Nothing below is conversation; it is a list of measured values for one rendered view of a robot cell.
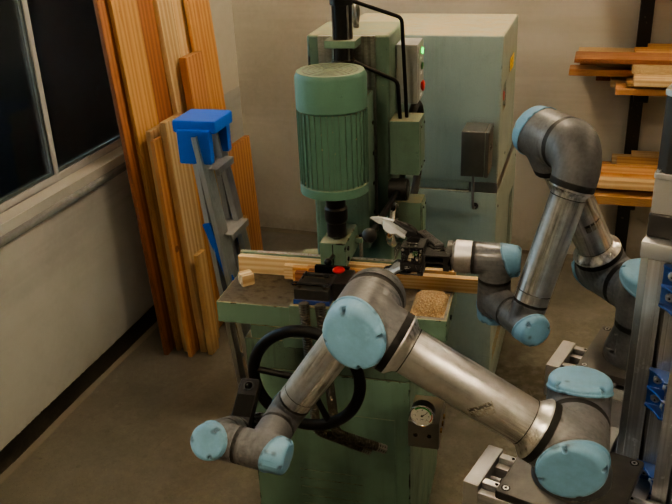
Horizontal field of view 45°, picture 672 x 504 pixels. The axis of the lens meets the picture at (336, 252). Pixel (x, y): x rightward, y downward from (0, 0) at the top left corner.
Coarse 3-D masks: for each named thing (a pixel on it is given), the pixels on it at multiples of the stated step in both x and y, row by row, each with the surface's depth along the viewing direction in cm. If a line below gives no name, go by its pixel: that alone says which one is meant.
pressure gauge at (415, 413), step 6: (414, 402) 206; (420, 402) 204; (426, 402) 204; (414, 408) 204; (420, 408) 204; (426, 408) 203; (432, 408) 204; (414, 414) 205; (420, 414) 204; (426, 414) 204; (432, 414) 203; (414, 420) 206; (420, 420) 205; (426, 420) 205; (432, 420) 204
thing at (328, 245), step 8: (352, 224) 221; (352, 232) 217; (328, 240) 212; (336, 240) 212; (344, 240) 212; (352, 240) 217; (320, 248) 212; (328, 248) 211; (336, 248) 211; (344, 248) 210; (352, 248) 218; (320, 256) 213; (328, 256) 212; (336, 256) 212; (344, 256) 211; (352, 256) 219; (336, 264) 213; (344, 264) 212
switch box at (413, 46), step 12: (396, 48) 218; (408, 48) 217; (420, 48) 220; (396, 60) 219; (408, 60) 218; (420, 60) 221; (396, 72) 221; (408, 72) 220; (408, 84) 221; (420, 84) 224; (396, 96) 223; (408, 96) 222; (420, 96) 226
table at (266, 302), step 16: (240, 288) 219; (256, 288) 219; (272, 288) 218; (288, 288) 218; (224, 304) 213; (240, 304) 211; (256, 304) 210; (272, 304) 210; (288, 304) 210; (448, 304) 206; (224, 320) 215; (240, 320) 213; (256, 320) 212; (272, 320) 211; (288, 320) 210; (432, 320) 200; (448, 320) 202
